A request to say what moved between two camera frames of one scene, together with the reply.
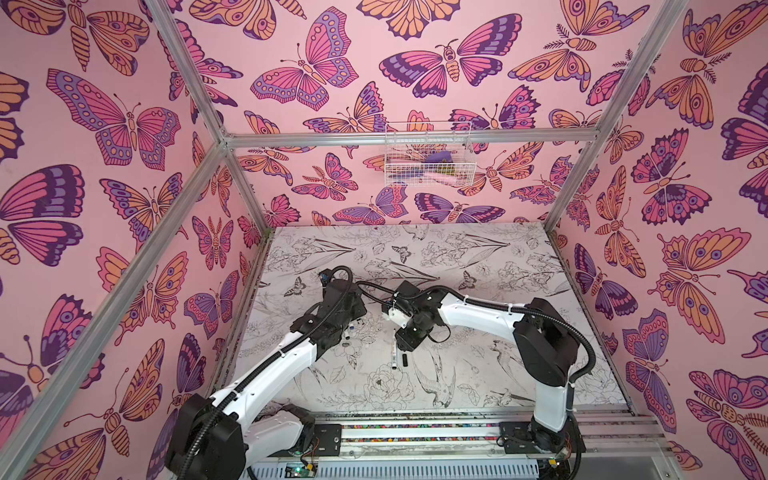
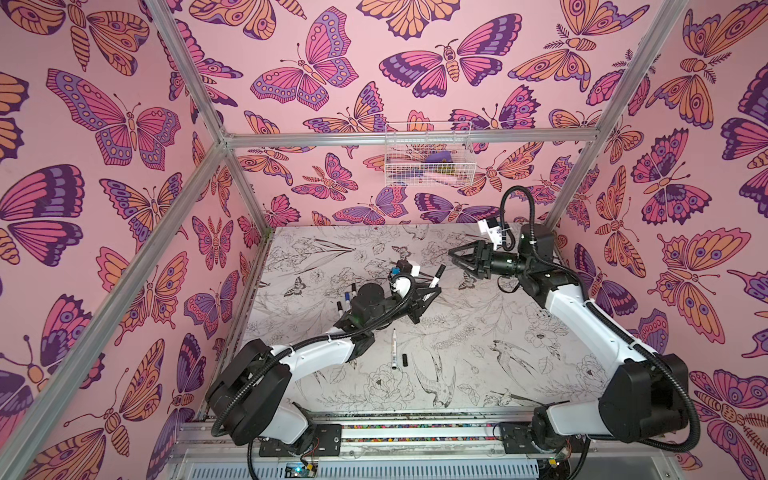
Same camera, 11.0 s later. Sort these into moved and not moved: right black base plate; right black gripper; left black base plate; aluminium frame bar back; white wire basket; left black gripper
Moved: left black gripper; right black gripper
Not moved: right black base plate; left black base plate; white wire basket; aluminium frame bar back
